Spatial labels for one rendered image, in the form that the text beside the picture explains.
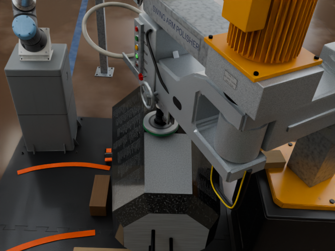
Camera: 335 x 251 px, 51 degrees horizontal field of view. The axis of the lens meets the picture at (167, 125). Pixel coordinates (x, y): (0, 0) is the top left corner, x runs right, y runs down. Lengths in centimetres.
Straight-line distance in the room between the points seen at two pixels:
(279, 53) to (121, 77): 314
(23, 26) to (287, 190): 195
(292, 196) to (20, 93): 205
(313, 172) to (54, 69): 187
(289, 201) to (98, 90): 254
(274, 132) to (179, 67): 54
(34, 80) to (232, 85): 190
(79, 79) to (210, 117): 272
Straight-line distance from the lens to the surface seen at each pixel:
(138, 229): 197
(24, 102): 297
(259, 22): 104
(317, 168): 204
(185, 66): 170
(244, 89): 115
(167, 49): 175
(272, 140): 148
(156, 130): 209
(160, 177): 191
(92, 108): 369
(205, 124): 159
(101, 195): 272
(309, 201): 207
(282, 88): 114
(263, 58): 115
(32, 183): 306
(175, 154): 204
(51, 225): 278
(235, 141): 136
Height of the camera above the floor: 228
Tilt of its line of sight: 41 degrees down
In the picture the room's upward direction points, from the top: 4 degrees clockwise
